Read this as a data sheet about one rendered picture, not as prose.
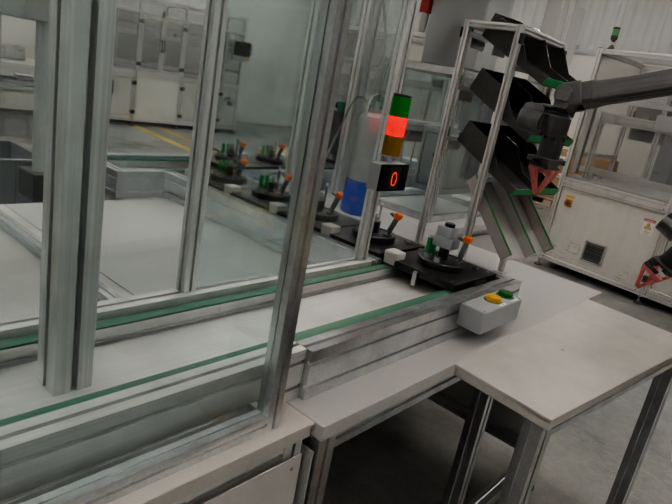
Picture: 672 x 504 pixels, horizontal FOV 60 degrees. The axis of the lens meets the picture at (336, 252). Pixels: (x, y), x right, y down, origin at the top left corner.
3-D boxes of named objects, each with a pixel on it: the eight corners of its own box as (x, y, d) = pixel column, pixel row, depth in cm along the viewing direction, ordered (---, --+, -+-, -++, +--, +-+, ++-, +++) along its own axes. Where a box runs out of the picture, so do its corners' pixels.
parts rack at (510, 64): (507, 273, 214) (571, 44, 191) (457, 288, 187) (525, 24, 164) (458, 254, 227) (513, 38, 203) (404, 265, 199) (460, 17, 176)
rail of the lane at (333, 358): (513, 312, 174) (522, 278, 171) (303, 400, 108) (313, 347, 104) (496, 305, 177) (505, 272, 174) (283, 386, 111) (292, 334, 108)
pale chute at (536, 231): (543, 253, 198) (554, 248, 194) (521, 255, 189) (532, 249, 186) (510, 181, 206) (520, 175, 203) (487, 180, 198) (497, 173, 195)
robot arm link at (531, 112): (574, 86, 142) (581, 97, 149) (529, 77, 148) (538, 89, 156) (555, 133, 144) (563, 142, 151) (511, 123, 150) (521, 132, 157)
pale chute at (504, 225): (525, 258, 186) (536, 252, 183) (500, 261, 178) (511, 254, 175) (491, 182, 195) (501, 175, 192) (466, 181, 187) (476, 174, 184)
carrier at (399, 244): (423, 251, 187) (432, 214, 183) (378, 260, 169) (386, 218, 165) (365, 229, 201) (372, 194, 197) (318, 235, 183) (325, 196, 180)
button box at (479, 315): (516, 319, 157) (522, 298, 156) (479, 335, 142) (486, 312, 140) (493, 309, 162) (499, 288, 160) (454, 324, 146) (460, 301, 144)
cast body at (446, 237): (458, 249, 167) (464, 226, 165) (450, 251, 164) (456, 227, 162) (433, 240, 172) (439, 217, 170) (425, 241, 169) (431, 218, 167)
